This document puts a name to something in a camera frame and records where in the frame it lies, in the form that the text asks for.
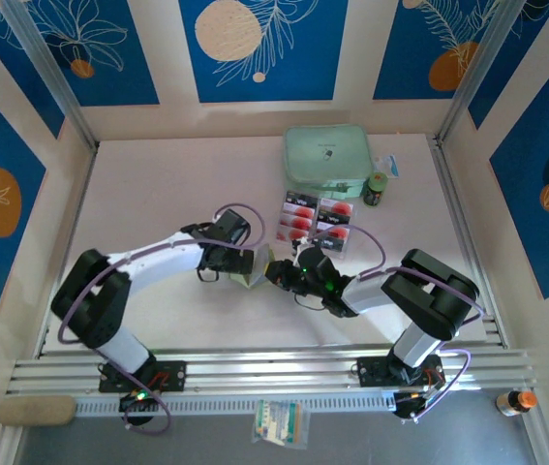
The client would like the aluminium side rail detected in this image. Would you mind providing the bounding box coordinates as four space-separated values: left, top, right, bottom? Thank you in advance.
35 142 100 359
429 137 510 348

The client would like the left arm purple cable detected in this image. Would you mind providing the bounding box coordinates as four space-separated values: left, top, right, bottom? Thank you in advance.
58 202 268 435

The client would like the dark jar green lid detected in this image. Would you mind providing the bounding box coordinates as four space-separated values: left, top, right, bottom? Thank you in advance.
361 170 390 209

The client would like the beige foam block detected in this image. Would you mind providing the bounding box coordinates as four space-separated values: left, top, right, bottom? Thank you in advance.
0 395 77 427

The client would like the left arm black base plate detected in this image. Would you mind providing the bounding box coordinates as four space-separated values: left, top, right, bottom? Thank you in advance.
98 359 189 394

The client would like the white card red circle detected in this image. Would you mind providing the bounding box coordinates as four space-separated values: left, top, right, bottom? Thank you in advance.
320 198 355 215
281 201 318 217
275 226 313 242
315 223 351 239
278 214 316 230

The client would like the clear bag of packets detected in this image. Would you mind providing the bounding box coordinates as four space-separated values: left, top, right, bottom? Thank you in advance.
253 399 312 446

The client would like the brown bottle orange cap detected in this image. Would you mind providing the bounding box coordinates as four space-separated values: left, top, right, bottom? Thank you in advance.
495 390 539 418

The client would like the green card holder wallet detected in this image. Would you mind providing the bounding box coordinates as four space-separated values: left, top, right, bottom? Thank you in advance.
229 243 275 293

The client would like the small blue white packet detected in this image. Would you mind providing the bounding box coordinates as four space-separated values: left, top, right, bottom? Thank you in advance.
373 153 402 180

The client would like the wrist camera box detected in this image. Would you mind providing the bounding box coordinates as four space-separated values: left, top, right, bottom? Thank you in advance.
292 237 333 268
211 208 252 244

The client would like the mint green zip pouch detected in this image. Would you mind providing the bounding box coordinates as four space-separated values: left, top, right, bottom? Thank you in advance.
282 124 375 202

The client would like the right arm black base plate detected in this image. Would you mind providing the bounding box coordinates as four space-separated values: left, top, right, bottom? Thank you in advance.
356 355 445 388

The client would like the black vip card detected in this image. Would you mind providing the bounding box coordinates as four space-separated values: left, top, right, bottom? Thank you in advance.
284 190 320 205
317 211 352 227
313 235 349 257

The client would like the slotted grey cable duct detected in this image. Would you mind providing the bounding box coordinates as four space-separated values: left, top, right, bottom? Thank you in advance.
74 390 397 417

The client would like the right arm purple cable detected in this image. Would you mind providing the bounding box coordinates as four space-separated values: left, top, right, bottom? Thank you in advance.
308 225 484 422

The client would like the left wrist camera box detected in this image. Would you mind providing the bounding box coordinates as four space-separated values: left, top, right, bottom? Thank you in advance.
211 208 252 244

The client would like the aluminium frame post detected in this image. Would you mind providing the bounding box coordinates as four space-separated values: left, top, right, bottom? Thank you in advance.
434 0 533 142
0 0 100 150

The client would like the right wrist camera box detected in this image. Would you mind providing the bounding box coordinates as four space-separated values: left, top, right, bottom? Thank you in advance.
292 237 333 268

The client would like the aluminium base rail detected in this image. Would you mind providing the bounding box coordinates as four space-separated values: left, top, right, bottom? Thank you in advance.
6 345 539 394

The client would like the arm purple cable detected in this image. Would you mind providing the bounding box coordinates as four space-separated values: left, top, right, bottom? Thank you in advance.
58 202 268 435
308 225 484 422

